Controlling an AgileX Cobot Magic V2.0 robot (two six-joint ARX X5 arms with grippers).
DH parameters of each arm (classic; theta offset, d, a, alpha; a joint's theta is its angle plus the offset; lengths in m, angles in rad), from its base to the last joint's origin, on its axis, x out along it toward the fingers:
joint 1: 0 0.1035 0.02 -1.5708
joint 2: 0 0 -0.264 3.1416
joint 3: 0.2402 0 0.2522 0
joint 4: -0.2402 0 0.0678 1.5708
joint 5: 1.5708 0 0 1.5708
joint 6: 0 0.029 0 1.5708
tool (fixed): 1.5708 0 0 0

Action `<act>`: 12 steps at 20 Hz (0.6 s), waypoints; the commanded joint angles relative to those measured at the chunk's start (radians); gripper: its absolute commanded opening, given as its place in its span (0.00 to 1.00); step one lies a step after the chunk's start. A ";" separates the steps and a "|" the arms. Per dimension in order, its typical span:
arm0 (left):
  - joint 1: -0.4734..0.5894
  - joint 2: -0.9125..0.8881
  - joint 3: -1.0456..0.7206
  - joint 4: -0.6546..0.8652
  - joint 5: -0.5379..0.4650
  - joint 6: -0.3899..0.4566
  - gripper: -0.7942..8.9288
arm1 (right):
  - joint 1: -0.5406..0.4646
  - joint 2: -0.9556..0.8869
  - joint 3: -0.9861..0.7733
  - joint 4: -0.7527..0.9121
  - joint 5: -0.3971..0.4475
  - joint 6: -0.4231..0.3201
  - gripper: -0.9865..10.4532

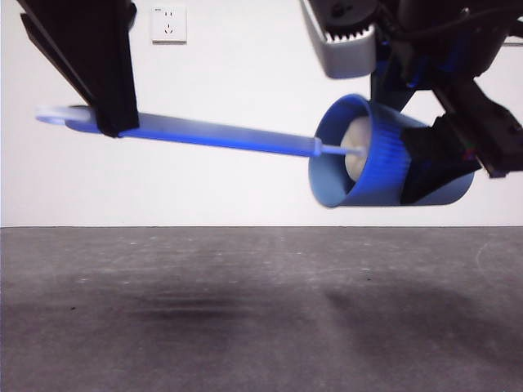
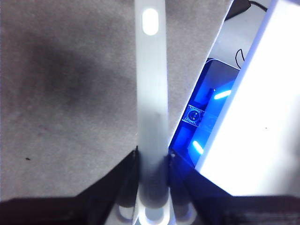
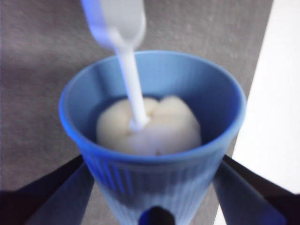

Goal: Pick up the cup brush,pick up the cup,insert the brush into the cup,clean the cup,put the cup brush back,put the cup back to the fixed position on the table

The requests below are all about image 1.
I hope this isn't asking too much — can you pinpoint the blue ribbed plastic cup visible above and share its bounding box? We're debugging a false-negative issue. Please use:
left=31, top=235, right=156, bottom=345
left=307, top=93, right=477, bottom=209

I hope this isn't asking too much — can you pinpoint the grey-handled sponge cup brush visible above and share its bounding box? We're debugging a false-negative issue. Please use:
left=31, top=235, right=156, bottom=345
left=34, top=104, right=371, bottom=185

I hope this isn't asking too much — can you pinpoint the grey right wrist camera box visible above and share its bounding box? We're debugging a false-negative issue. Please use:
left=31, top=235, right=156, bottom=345
left=300, top=0, right=377, bottom=79

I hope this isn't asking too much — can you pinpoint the white wall socket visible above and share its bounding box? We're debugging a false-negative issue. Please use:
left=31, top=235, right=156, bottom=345
left=151, top=4, right=188, bottom=45

